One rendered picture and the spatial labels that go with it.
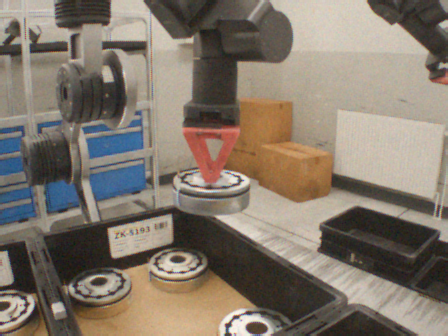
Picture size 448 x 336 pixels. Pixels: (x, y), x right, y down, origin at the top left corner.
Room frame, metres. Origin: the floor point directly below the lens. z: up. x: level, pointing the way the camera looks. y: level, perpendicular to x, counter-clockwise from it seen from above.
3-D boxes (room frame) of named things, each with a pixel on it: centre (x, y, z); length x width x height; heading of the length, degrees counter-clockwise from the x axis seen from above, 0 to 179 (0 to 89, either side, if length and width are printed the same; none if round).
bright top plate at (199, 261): (0.57, 0.09, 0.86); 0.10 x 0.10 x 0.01
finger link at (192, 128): (0.47, 0.02, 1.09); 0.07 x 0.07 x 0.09; 88
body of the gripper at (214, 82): (0.48, 0.02, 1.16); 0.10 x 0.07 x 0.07; 178
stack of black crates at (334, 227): (1.26, -0.58, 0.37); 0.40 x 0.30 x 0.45; 42
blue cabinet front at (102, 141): (2.28, 0.86, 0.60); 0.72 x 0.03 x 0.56; 132
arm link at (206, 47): (0.47, 0.01, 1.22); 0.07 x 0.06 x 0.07; 43
